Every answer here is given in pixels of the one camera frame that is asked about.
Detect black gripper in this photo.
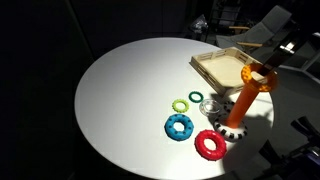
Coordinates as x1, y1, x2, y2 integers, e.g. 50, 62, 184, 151
257, 19, 320, 77

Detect orange rubber ring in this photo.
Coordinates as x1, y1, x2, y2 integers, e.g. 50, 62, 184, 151
240, 62, 279, 93

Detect grey lounge chair wooden arms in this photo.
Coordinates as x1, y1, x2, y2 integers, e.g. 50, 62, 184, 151
214, 4, 294, 52

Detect small white round side table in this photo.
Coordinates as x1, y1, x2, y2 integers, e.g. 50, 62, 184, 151
278, 31, 320, 84

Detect wooden tray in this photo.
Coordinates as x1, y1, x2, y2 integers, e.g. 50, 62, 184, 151
189, 46, 268, 98

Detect clear plastic bag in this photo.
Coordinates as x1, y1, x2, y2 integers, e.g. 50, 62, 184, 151
189, 13, 210, 35

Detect orange ring holder peg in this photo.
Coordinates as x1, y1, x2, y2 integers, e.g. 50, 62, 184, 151
225, 81, 261, 130

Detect small black white ring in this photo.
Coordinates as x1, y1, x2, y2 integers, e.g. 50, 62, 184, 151
222, 100, 236, 115

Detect large black white striped ring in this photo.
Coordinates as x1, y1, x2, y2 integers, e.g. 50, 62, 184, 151
213, 114, 249, 141

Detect clear plastic ring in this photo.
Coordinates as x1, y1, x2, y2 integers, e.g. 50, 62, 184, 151
199, 98, 222, 117

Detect dark green toothed ring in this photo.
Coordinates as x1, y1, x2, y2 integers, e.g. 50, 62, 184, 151
187, 91, 204, 104

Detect lime green toothed ring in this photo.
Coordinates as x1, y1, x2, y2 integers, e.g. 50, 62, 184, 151
171, 98, 190, 114

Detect red rubber ring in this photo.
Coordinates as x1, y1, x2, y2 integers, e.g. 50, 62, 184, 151
194, 129, 228, 162

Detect blue dotted rubber ring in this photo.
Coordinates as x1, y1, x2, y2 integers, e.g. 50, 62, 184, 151
163, 113, 195, 142

